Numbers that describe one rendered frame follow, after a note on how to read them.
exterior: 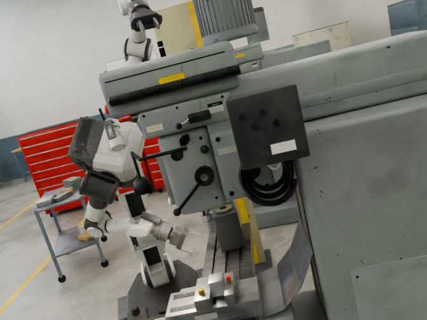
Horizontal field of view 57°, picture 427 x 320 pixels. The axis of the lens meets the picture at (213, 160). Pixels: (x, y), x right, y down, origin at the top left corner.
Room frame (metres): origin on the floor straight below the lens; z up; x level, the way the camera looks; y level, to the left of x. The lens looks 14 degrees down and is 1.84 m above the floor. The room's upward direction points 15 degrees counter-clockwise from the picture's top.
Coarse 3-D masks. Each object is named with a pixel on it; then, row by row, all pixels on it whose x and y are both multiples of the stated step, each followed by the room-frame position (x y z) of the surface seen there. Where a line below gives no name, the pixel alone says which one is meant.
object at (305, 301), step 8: (296, 296) 1.58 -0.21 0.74; (304, 296) 1.56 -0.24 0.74; (312, 296) 1.55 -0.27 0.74; (296, 304) 1.52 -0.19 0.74; (304, 304) 1.51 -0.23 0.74; (312, 304) 1.49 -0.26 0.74; (320, 304) 1.48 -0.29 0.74; (296, 312) 1.47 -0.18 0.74; (304, 312) 1.45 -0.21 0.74; (312, 312) 1.44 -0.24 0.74; (320, 312) 1.43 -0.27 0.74
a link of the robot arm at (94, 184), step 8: (88, 184) 1.68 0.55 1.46; (96, 184) 1.69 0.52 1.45; (104, 184) 1.70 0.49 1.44; (112, 184) 1.72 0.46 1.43; (88, 192) 1.68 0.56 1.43; (96, 192) 1.68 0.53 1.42; (104, 192) 1.68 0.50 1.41; (96, 200) 1.70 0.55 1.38; (104, 200) 1.68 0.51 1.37; (96, 208) 1.73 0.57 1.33
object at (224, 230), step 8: (232, 200) 1.95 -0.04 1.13; (216, 208) 1.86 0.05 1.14; (224, 208) 1.86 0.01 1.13; (232, 208) 1.83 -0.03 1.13; (216, 216) 1.79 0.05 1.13; (224, 216) 1.78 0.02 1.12; (232, 216) 1.78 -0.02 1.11; (216, 224) 1.78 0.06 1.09; (224, 224) 1.78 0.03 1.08; (232, 224) 1.78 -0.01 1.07; (224, 232) 1.78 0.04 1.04; (232, 232) 1.78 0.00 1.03; (240, 232) 1.78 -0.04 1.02; (224, 240) 1.78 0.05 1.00; (232, 240) 1.78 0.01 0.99; (240, 240) 1.78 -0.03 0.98; (224, 248) 1.78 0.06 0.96; (232, 248) 1.78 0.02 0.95
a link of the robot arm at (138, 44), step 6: (132, 30) 1.89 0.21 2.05; (132, 36) 1.92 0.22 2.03; (138, 36) 1.91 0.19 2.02; (144, 36) 1.94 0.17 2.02; (132, 42) 1.96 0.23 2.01; (138, 42) 1.94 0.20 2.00; (144, 42) 1.96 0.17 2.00; (150, 42) 1.98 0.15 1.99; (126, 48) 1.96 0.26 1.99; (132, 48) 1.95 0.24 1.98; (138, 48) 1.95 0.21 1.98; (144, 48) 1.95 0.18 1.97; (132, 54) 1.97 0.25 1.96; (138, 54) 1.96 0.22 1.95; (144, 54) 1.95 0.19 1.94
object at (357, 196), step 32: (416, 96) 1.29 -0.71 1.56; (320, 128) 1.21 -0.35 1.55; (352, 128) 1.19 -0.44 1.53; (384, 128) 1.18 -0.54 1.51; (416, 128) 1.17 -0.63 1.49; (320, 160) 1.21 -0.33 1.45; (352, 160) 1.20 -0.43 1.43; (384, 160) 1.18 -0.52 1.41; (416, 160) 1.17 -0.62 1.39; (320, 192) 1.21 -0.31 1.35; (352, 192) 1.20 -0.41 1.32; (384, 192) 1.18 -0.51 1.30; (416, 192) 1.17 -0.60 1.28; (320, 224) 1.21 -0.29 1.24; (352, 224) 1.20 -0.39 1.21; (384, 224) 1.19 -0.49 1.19; (416, 224) 1.17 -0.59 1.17; (320, 256) 1.22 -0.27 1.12; (352, 256) 1.20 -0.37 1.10; (384, 256) 1.19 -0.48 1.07; (416, 256) 1.18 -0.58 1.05; (320, 288) 1.30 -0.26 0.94; (352, 288) 1.20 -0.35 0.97; (384, 288) 1.19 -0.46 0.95; (416, 288) 1.17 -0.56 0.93
